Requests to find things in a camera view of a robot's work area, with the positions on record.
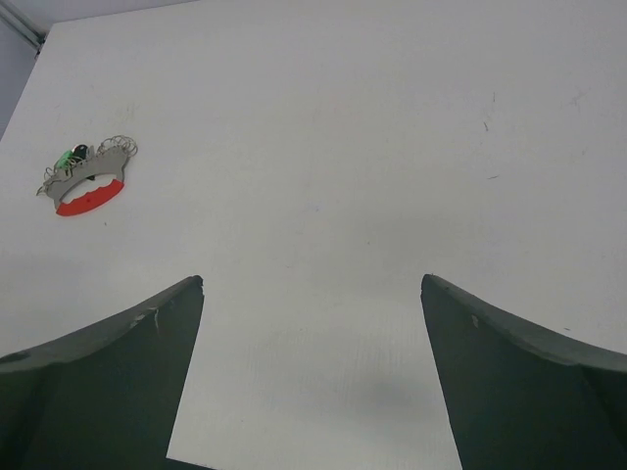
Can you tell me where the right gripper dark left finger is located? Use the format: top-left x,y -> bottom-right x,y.
1,275 -> 204,470

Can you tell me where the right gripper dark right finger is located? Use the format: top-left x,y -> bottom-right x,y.
420,274 -> 626,469

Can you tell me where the steel key holder red handle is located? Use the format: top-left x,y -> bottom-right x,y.
36,134 -> 138,217

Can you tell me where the green key tag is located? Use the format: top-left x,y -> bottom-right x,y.
53,150 -> 73,169

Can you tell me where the aluminium frame post left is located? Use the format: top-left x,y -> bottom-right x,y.
0,0 -> 47,55

